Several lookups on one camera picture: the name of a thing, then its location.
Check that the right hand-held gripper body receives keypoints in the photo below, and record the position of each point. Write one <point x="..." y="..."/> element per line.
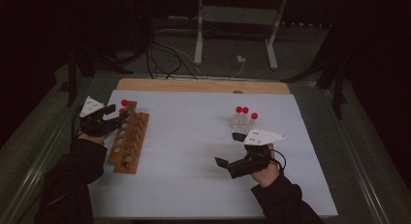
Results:
<point x="263" y="136"/>

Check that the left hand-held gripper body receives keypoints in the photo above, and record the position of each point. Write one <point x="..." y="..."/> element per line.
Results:
<point x="92" y="106"/>

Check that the clear plastic test tube rack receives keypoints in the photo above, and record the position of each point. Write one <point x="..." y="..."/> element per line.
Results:
<point x="235" y="151"/>

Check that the wooden test tube rack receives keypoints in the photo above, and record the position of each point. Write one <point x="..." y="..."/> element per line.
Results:
<point x="135" y="143"/>

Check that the person's left hand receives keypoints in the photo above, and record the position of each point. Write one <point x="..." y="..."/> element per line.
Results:
<point x="95" y="139"/>

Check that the person's right hand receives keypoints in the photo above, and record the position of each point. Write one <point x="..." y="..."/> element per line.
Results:
<point x="266" y="176"/>

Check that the black stand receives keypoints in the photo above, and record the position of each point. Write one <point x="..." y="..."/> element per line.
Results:
<point x="71" y="85"/>
<point x="338" y="88"/>

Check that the white table mat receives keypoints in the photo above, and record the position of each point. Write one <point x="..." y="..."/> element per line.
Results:
<point x="194" y="153"/>

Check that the white plug adapter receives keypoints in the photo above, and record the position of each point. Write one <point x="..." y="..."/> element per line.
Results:
<point x="240" y="59"/>

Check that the white metal stand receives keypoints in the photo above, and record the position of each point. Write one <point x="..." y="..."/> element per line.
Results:
<point x="198" y="39"/>

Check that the grey metal rail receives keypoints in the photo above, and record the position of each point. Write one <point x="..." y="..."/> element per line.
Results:
<point x="29" y="178"/>
<point x="355" y="166"/>

